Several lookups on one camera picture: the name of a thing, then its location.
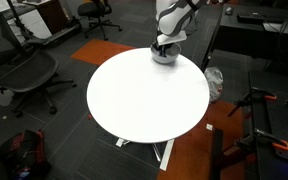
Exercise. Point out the black support post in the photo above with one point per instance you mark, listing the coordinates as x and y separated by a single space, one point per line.
216 153

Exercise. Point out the grey computer mouse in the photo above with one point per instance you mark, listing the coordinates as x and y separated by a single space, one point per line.
229 10

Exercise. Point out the black mesh office chair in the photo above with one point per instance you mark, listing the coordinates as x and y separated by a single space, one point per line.
24 71

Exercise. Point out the black tripod stand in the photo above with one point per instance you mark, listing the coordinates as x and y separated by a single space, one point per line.
17 20

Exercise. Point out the white plastic bag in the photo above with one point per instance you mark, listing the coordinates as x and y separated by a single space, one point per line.
214 83

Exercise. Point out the small white paper scrap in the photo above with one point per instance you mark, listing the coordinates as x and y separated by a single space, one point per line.
209 127

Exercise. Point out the black low platform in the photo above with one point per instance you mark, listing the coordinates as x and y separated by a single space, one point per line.
57 35

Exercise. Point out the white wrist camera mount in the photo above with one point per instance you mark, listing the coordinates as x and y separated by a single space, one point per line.
172 38

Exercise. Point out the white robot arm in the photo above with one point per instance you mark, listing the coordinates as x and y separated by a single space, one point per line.
174 16

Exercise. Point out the small red floor object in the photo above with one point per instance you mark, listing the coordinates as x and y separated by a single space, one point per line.
90 116

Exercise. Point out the black perforated mounting table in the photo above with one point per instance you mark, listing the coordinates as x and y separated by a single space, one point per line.
277 133

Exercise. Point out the black office desk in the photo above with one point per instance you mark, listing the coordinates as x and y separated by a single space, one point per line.
244 36

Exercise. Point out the brown wooden cabinet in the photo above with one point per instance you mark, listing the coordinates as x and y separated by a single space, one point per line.
52 15

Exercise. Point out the red and black backpack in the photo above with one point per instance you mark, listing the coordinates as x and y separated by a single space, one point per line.
25 153

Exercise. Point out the white table base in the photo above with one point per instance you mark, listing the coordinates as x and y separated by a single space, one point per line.
167 155

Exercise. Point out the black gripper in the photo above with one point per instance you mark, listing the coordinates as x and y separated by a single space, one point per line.
160 44

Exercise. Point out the grey bowl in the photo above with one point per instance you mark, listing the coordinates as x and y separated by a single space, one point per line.
165 60

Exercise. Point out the black keyboard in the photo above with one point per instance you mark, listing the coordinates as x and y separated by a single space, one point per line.
250 17

